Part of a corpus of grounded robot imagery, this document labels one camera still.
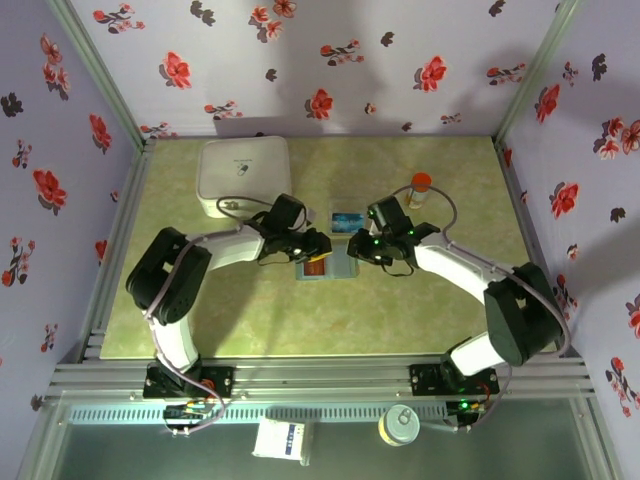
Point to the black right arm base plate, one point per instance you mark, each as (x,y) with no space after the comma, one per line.
(425,380)

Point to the aluminium frame side rail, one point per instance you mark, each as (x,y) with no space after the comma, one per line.
(120,245)
(535,250)

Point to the blue patterned card packet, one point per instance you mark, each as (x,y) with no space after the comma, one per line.
(347,222)
(348,234)

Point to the red credit card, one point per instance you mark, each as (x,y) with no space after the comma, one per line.
(314,270)

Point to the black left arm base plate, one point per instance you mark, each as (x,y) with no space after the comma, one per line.
(220,380)

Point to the white medicine box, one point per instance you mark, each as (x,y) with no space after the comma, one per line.
(240,165)

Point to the orange capped clear bottle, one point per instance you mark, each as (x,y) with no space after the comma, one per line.
(419,192)

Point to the white paper packet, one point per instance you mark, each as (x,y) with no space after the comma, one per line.
(282,440)

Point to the aluminium frame post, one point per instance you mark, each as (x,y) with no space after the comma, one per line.
(535,70)
(102,75)

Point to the aluminium frame cross rail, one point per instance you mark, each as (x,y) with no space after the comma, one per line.
(325,377)

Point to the yellow tin can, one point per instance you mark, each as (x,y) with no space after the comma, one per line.
(398,425)

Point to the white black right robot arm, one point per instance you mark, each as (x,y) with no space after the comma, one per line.
(450,265)

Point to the grey-green card holder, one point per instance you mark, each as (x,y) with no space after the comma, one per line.
(345,267)

